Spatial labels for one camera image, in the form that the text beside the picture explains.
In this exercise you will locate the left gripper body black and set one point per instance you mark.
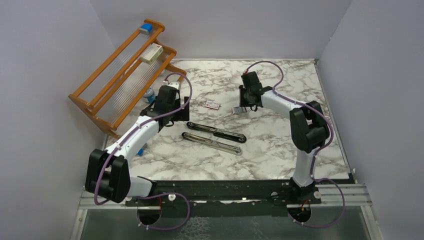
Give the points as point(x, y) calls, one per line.
point(182, 115)

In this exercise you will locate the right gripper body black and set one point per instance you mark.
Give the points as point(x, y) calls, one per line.
point(244, 100)

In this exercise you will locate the silver staple strip tray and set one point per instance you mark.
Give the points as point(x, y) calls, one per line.
point(238, 110)

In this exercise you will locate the red white staple box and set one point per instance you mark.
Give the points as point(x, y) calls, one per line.
point(212, 105)

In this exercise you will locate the black stapler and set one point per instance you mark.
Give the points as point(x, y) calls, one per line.
point(217, 132)

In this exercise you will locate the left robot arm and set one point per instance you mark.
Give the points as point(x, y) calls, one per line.
point(108, 173)

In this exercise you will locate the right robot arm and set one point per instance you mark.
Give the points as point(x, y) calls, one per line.
point(308, 127)

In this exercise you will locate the blue white jar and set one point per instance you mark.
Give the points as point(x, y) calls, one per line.
point(149, 96)

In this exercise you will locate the white red box on shelf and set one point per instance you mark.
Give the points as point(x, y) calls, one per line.
point(151, 53)

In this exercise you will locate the orange wooden shelf rack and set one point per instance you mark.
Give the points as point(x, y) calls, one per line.
point(110, 93)

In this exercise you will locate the blue grey eraser block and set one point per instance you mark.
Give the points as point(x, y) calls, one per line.
point(145, 29)

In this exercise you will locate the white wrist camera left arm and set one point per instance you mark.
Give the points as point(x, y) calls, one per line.
point(174, 84)

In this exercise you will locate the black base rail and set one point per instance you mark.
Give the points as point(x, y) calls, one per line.
point(235, 198)

